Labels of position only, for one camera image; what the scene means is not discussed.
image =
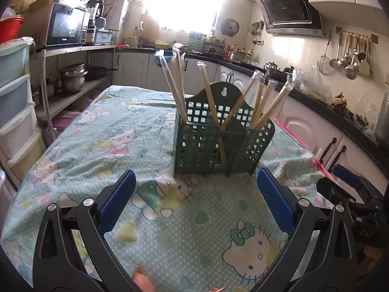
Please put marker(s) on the steel kettle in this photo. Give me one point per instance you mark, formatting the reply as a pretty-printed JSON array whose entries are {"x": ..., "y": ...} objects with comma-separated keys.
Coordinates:
[{"x": 272, "y": 71}]

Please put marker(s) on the pink storage box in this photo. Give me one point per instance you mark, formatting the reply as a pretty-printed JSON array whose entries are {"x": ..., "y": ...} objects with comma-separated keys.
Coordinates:
[{"x": 61, "y": 121}]

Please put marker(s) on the black frying pan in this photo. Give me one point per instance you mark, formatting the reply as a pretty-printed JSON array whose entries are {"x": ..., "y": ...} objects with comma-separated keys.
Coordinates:
[{"x": 98, "y": 72}]

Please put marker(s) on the black range hood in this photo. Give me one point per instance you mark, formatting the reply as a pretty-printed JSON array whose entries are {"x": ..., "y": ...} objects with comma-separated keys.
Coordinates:
[{"x": 291, "y": 17}]

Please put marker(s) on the hanging utensil rack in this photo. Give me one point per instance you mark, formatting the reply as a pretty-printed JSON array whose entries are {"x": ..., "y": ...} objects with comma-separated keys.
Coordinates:
[{"x": 353, "y": 54}]

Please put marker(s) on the green plastic utensil basket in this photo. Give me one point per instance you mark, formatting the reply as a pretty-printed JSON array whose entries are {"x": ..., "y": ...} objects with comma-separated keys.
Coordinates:
[{"x": 201, "y": 147}]

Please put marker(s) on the black microwave oven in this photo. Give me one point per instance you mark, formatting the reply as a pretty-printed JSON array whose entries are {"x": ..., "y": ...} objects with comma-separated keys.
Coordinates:
[{"x": 56, "y": 25}]

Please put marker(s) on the pink blanket under cloth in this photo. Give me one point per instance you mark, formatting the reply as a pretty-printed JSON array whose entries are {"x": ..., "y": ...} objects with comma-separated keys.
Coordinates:
[{"x": 297, "y": 166}]

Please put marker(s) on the left hand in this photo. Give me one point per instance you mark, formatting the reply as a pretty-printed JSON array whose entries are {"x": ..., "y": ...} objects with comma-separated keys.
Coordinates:
[{"x": 142, "y": 281}]

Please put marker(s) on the light blue container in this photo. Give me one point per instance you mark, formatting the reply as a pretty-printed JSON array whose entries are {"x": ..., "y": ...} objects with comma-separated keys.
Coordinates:
[{"x": 103, "y": 36}]

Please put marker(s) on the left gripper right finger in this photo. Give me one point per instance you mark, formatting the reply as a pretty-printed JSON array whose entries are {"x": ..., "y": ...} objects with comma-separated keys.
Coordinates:
[{"x": 319, "y": 254}]

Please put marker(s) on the blender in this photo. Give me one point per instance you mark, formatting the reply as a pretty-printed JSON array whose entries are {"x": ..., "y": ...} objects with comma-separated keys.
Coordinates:
[{"x": 95, "y": 8}]

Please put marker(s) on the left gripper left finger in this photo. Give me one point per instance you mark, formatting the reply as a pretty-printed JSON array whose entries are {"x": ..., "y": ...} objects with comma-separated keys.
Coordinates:
[{"x": 71, "y": 253}]

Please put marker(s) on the stacked steel pots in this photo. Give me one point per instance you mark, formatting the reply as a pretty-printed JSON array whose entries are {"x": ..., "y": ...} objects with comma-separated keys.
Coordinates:
[{"x": 73, "y": 78}]

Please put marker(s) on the red plastic basin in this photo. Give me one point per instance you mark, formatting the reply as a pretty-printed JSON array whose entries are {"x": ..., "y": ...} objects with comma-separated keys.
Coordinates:
[{"x": 9, "y": 28}]

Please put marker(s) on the right hand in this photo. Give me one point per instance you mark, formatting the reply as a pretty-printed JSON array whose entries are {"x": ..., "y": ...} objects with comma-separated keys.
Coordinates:
[{"x": 373, "y": 253}]

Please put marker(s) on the plastic drawer tower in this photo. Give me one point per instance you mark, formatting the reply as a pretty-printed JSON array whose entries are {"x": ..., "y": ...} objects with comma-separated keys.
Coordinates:
[{"x": 21, "y": 137}]

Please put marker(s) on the wall fan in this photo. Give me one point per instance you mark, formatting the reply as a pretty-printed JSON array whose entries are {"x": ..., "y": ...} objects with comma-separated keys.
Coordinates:
[{"x": 229, "y": 27}]

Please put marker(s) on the hello kitty tablecloth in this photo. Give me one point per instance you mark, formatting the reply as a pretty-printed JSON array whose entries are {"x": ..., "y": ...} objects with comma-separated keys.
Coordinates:
[{"x": 191, "y": 232}]

